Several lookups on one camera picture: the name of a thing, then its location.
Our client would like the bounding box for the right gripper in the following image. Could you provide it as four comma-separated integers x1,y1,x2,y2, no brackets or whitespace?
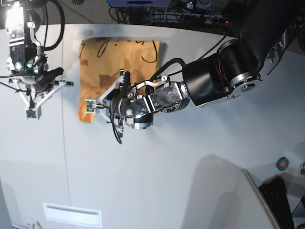
19,67,74,100

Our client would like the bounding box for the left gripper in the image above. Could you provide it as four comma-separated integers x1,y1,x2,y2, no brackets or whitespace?
102,71,153,130

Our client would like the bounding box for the yellow orange t-shirt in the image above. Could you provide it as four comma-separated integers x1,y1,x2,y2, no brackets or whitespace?
78,39,161,123

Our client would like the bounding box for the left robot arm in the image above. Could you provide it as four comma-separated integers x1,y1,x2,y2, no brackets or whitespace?
103,0,305,129

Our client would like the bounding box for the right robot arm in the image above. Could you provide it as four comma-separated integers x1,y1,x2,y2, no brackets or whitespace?
0,0,74,101

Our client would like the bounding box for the green tape roll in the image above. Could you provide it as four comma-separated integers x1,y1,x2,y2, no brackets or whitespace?
276,157,289,171

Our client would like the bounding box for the white partition board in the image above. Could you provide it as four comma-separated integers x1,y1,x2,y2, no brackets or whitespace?
235,169,280,229

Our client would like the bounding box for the black keyboard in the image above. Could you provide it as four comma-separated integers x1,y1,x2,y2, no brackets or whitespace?
259,176,295,229

